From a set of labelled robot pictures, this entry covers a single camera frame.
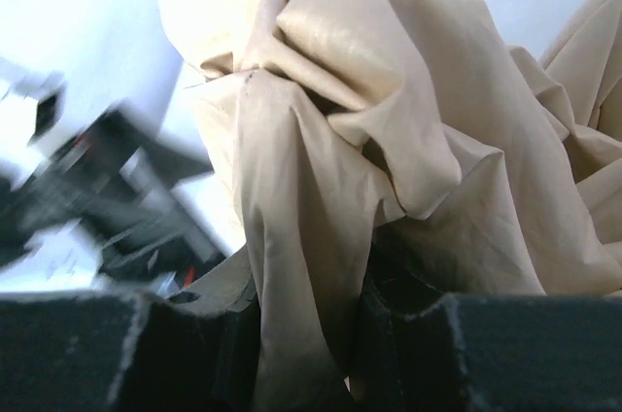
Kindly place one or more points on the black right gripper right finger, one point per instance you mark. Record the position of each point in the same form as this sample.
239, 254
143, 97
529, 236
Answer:
420, 347

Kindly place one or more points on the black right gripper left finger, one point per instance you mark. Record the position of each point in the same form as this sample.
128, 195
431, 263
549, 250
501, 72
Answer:
134, 351

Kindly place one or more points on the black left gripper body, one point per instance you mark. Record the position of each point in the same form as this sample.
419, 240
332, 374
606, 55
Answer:
116, 181

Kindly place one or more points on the beige and black folding umbrella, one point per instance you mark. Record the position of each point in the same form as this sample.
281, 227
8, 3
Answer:
326, 119

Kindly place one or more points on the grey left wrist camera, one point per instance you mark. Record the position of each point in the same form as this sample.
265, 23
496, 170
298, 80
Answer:
29, 101

